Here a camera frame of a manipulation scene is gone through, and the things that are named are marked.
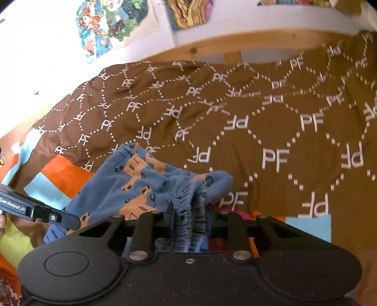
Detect blue patterned child pants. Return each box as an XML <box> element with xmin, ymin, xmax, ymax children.
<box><xmin>43</xmin><ymin>142</ymin><xmax>234</xmax><ymax>254</ymax></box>

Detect colourful striped bedsheet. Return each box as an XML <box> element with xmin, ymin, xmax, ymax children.
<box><xmin>0</xmin><ymin>125</ymin><xmax>334</xmax><ymax>306</ymax></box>

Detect brown PF patterned blanket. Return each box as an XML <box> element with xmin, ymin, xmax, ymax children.
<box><xmin>34</xmin><ymin>32</ymin><xmax>376</xmax><ymax>250</ymax></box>

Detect white folded cloth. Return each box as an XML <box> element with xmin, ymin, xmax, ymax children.
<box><xmin>330</xmin><ymin>0</ymin><xmax>377</xmax><ymax>32</ymax></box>

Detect colourful cartoon wall poster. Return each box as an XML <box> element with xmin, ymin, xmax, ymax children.
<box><xmin>75</xmin><ymin>0</ymin><xmax>159</xmax><ymax>64</ymax></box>

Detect yellow patterned wall poster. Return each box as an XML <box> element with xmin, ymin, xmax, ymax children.
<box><xmin>165</xmin><ymin>0</ymin><xmax>214</xmax><ymax>31</ymax></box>

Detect floral wall poster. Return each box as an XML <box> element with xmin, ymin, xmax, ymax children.
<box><xmin>257</xmin><ymin>0</ymin><xmax>332</xmax><ymax>7</ymax></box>

